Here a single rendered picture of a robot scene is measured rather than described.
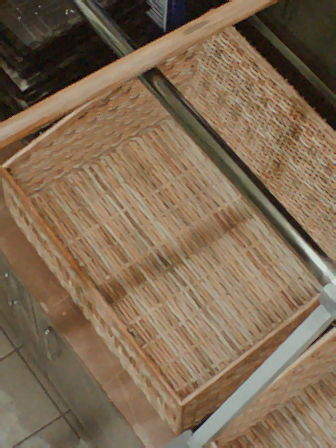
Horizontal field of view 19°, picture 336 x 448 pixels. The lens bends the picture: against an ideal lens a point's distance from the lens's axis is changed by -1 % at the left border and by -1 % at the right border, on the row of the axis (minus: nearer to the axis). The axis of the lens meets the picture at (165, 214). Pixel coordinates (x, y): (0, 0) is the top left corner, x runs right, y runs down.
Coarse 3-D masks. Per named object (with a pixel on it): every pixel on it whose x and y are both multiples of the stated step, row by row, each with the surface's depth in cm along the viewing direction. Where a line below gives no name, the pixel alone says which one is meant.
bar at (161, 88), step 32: (96, 0) 140; (96, 32) 138; (160, 96) 132; (192, 128) 129; (224, 160) 126; (256, 192) 124; (288, 224) 121; (320, 256) 119; (320, 320) 120; (288, 352) 122; (256, 384) 125; (224, 416) 127
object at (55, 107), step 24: (240, 0) 135; (264, 0) 136; (192, 24) 133; (216, 24) 134; (144, 48) 131; (168, 48) 131; (96, 72) 129; (120, 72) 129; (72, 96) 127; (96, 96) 129; (24, 120) 125; (48, 120) 126; (0, 144) 124
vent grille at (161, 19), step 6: (150, 0) 201; (156, 0) 199; (162, 0) 197; (156, 6) 200; (162, 6) 198; (150, 12) 205; (156, 12) 202; (162, 12) 199; (156, 18) 204; (162, 18) 201; (162, 24) 203
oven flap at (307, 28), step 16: (288, 0) 164; (304, 0) 161; (320, 0) 158; (256, 16) 168; (272, 16) 167; (288, 16) 165; (304, 16) 162; (320, 16) 159; (272, 32) 166; (288, 32) 166; (304, 32) 163; (320, 32) 161; (288, 48) 164; (304, 48) 164; (320, 48) 162; (304, 64) 163; (320, 64) 163; (320, 80) 161
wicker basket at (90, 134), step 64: (192, 64) 191; (256, 64) 177; (64, 128) 180; (128, 128) 194; (320, 128) 170; (64, 192) 192; (128, 192) 192; (192, 192) 193; (64, 256) 169; (128, 256) 185; (192, 256) 185; (256, 256) 186; (128, 320) 179; (192, 320) 179; (256, 320) 179; (192, 384) 172
